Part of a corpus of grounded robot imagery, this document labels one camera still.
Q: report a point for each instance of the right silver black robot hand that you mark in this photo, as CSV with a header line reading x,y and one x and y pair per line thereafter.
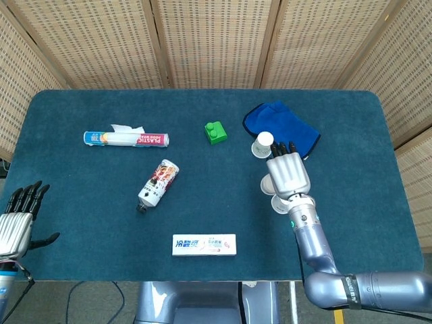
x,y
288,175

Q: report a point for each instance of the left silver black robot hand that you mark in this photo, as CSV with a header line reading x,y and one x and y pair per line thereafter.
x,y
13,233

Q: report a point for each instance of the paper cup green flower print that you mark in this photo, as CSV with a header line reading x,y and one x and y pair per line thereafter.
x,y
261,145

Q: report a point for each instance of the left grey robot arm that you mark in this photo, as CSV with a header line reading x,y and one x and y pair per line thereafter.
x,y
5,287

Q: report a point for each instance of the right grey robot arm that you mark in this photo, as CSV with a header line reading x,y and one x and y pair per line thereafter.
x,y
314,243

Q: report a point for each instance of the blue microfibre cloth black trim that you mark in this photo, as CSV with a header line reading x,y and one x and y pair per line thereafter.
x,y
280,118

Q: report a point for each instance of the teal felt table cover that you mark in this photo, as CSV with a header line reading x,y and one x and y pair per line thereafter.
x,y
84,202

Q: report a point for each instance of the green plastic building block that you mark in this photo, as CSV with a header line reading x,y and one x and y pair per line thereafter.
x,y
216,133

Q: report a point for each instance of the white pink toothpaste box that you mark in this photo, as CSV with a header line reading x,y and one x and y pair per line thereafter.
x,y
202,244

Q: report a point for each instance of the white table leg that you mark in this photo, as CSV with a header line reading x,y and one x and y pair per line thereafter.
x,y
293,303

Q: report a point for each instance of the plastic bottle floral label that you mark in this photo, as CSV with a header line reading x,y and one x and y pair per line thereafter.
x,y
158,184

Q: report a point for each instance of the woven folding screen panel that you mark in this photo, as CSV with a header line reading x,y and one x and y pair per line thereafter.
x,y
20,84
216,40
418,189
405,77
320,40
94,40

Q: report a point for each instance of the plastic food wrap roll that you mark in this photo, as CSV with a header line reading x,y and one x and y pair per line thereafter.
x,y
152,140

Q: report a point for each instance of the grey robot torso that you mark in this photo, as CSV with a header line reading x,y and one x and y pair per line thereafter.
x,y
202,303

